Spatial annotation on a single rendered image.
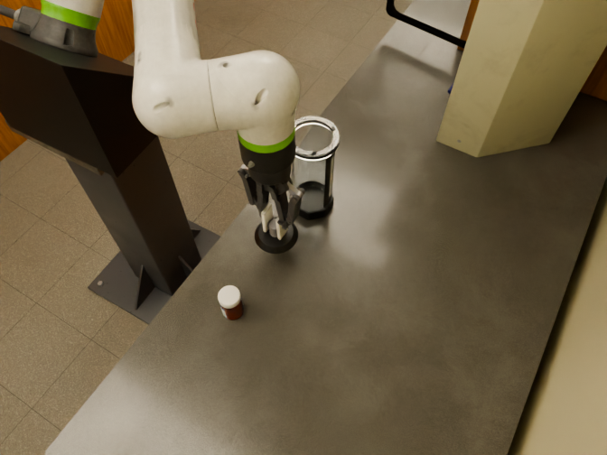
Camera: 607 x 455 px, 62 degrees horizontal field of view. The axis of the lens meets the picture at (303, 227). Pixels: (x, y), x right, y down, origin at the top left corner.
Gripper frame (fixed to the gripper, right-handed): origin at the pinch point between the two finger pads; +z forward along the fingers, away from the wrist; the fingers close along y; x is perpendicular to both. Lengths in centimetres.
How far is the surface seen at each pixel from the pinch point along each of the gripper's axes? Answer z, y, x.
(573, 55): -17, -37, -57
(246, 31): 106, 132, -163
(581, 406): -7, -60, 8
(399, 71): 11, 2, -67
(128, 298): 104, 73, 7
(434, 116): 11, -14, -56
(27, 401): 105, 77, 58
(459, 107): -2, -20, -48
